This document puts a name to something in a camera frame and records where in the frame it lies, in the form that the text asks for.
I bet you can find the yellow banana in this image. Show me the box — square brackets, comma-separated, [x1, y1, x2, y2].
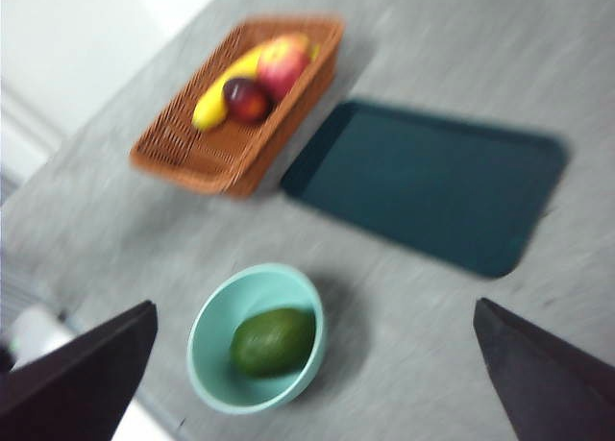
[191, 35, 322, 132]

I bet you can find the brown wicker basket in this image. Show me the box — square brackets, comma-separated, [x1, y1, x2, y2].
[129, 12, 346, 200]

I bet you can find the white rounded device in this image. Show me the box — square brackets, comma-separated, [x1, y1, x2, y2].
[8, 305, 74, 368]

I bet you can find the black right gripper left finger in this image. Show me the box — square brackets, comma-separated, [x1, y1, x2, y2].
[0, 300, 160, 441]

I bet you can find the red yellow apple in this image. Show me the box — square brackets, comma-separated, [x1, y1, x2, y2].
[257, 33, 313, 104]

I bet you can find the black rectangular tray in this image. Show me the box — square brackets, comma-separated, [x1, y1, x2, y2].
[280, 99, 569, 280]

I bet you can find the dark red apple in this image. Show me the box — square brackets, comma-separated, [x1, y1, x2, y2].
[223, 76, 271, 125]

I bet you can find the green avocado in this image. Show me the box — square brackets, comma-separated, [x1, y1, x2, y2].
[229, 306, 317, 380]

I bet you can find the teal ceramic bowl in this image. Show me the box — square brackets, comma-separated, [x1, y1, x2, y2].
[185, 262, 328, 416]

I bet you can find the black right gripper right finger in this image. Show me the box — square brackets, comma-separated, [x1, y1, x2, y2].
[472, 296, 615, 441]

